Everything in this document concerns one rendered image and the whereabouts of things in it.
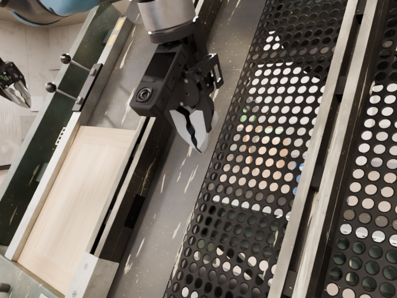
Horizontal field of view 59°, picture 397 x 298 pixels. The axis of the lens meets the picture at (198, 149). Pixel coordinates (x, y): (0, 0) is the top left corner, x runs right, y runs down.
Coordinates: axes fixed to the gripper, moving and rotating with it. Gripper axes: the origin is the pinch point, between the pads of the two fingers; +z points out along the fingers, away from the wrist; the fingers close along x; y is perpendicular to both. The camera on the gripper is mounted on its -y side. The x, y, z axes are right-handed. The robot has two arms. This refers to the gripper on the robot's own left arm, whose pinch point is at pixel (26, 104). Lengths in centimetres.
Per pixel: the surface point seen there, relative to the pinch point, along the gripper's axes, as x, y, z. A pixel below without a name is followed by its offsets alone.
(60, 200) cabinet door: -12.9, 13.5, 26.7
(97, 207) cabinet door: -7.9, 32.7, 25.9
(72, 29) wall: 445, -1109, 176
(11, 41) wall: 271, -1188, 119
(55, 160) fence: -4.8, 2.6, 20.0
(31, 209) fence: -20.8, 4.8, 26.8
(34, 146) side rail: -4.8, -20.4, 20.1
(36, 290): -34, 31, 33
